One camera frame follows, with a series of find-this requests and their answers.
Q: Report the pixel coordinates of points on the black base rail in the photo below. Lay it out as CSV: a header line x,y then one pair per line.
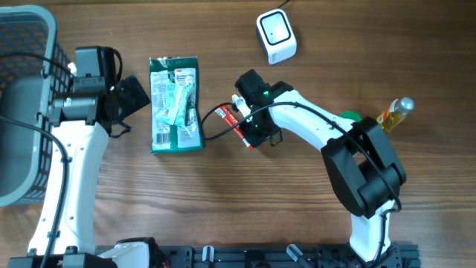
x,y
145,252

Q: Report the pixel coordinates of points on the red toothpaste box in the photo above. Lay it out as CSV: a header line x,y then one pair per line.
x,y
230,119

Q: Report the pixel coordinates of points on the light green wipes packet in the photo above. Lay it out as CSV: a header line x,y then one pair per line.
x,y
175,105

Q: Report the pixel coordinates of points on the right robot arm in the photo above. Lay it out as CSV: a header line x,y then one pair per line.
x,y
365,173

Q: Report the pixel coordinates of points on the white barcode scanner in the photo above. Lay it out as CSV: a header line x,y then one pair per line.
x,y
275,35

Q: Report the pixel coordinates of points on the green lid jar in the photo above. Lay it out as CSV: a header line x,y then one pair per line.
x,y
349,114

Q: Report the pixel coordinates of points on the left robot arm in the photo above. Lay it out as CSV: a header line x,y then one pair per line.
x,y
81,122

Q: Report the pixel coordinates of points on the green sponge pack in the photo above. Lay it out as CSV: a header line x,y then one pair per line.
x,y
170,138

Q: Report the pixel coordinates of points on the grey plastic mesh basket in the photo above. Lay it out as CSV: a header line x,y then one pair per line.
x,y
34,68

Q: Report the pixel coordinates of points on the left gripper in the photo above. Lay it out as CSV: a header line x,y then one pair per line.
x,y
134,94

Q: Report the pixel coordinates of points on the yellow dish soap bottle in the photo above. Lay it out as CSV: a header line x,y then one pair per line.
x,y
395,113

